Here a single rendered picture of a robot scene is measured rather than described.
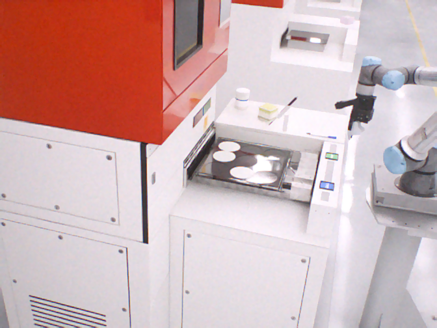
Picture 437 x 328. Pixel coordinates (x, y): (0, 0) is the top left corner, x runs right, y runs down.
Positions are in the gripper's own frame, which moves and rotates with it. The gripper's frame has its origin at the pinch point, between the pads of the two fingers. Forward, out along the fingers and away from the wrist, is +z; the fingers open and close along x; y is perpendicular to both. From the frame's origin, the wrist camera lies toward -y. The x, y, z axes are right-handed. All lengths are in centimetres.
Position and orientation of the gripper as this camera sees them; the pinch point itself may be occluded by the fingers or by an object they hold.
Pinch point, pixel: (349, 135)
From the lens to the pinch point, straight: 223.5
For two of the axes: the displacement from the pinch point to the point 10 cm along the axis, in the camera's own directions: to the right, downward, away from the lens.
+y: 8.6, 3.0, -4.2
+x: 5.1, -3.3, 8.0
